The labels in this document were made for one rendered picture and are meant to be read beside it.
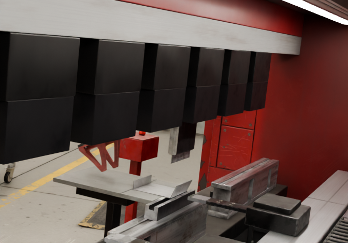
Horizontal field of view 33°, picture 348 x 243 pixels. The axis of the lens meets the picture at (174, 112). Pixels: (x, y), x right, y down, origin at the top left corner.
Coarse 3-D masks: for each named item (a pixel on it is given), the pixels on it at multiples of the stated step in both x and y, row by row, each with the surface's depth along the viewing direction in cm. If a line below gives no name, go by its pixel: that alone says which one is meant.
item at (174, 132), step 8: (176, 128) 130; (184, 128) 132; (192, 128) 136; (176, 136) 130; (184, 136) 133; (192, 136) 137; (176, 144) 130; (184, 144) 134; (192, 144) 138; (168, 152) 131; (176, 152) 130; (184, 152) 137; (176, 160) 133
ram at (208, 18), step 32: (0, 0) 69; (32, 0) 75; (64, 0) 81; (96, 0) 88; (128, 0) 96; (160, 0) 106; (192, 0) 119; (224, 0) 134; (256, 0) 155; (32, 32) 76; (64, 32) 82; (96, 32) 89; (128, 32) 98; (160, 32) 108; (192, 32) 121; (224, 32) 138; (256, 32) 159; (288, 32) 190
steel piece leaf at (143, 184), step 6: (138, 180) 138; (144, 180) 141; (150, 180) 143; (138, 186) 138; (144, 186) 140; (150, 186) 140; (156, 186) 141; (162, 186) 142; (144, 192) 135; (150, 192) 135; (156, 192) 136; (162, 192) 136; (168, 192) 137
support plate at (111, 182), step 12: (96, 168) 153; (60, 180) 139; (72, 180) 139; (84, 180) 140; (96, 180) 141; (108, 180) 142; (120, 180) 144; (132, 180) 145; (156, 180) 147; (108, 192) 134; (120, 192) 133; (132, 192) 134
